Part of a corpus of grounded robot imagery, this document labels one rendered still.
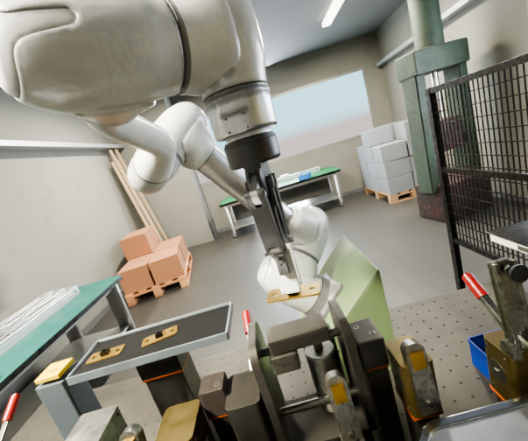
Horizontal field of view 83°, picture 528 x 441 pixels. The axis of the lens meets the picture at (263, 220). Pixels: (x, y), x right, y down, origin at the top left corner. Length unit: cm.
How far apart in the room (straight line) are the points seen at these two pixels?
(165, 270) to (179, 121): 363
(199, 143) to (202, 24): 59
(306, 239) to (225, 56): 82
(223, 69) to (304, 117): 636
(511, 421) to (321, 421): 31
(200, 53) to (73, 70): 13
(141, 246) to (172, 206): 168
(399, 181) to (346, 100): 231
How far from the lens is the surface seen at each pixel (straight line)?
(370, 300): 102
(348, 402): 62
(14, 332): 294
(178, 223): 652
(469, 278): 74
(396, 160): 547
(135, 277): 456
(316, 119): 677
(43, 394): 95
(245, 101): 39
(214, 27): 39
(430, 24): 438
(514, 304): 68
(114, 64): 34
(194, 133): 95
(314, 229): 113
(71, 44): 34
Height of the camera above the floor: 151
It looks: 13 degrees down
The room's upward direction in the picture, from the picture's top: 17 degrees counter-clockwise
